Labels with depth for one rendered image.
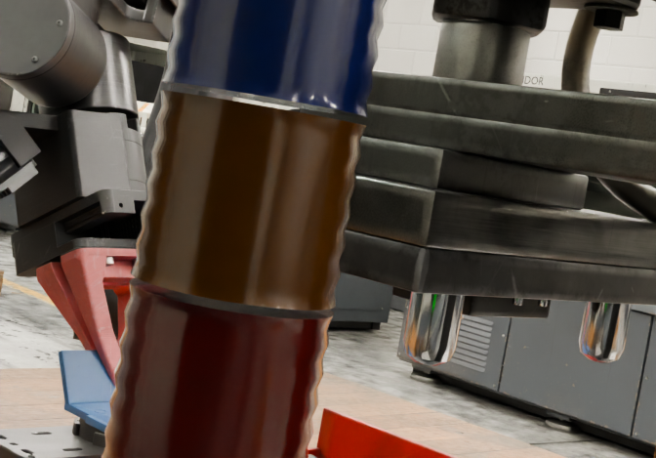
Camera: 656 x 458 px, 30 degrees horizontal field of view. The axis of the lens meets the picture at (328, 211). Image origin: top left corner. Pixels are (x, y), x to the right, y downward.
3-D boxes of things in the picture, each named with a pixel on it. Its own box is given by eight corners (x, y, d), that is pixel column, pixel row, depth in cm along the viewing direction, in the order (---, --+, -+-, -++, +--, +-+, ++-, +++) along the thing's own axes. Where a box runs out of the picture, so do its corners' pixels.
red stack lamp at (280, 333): (215, 438, 25) (241, 280, 25) (346, 497, 23) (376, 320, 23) (59, 449, 23) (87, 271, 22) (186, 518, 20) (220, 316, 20)
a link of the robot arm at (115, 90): (117, 113, 68) (102, -3, 69) (19, 133, 68) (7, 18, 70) (152, 145, 74) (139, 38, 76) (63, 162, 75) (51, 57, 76)
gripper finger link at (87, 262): (95, 382, 65) (75, 211, 67) (25, 404, 69) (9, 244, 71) (197, 376, 69) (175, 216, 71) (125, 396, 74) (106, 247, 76)
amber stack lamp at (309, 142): (242, 272, 25) (269, 112, 25) (377, 312, 23) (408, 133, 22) (89, 264, 22) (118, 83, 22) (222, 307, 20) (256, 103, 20)
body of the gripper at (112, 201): (106, 221, 65) (91, 89, 66) (10, 267, 72) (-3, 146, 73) (203, 226, 69) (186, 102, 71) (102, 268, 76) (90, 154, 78)
